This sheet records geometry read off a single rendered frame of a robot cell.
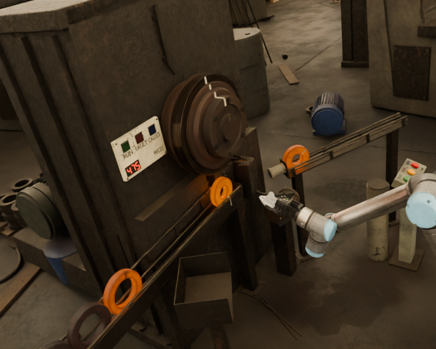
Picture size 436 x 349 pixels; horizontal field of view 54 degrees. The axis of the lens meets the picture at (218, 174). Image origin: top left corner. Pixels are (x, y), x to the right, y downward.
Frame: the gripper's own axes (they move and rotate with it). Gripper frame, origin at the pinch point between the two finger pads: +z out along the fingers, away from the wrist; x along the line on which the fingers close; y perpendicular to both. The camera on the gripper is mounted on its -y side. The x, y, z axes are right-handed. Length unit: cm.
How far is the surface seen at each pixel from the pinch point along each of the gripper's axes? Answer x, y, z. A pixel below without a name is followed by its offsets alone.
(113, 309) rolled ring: 80, -13, 19
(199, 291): 51, -15, -2
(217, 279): 42.5, -13.3, -5.2
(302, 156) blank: -49.5, -4.0, 1.6
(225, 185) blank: -2.1, -5.7, 21.8
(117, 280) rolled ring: 74, -3, 22
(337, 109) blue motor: -207, -58, 32
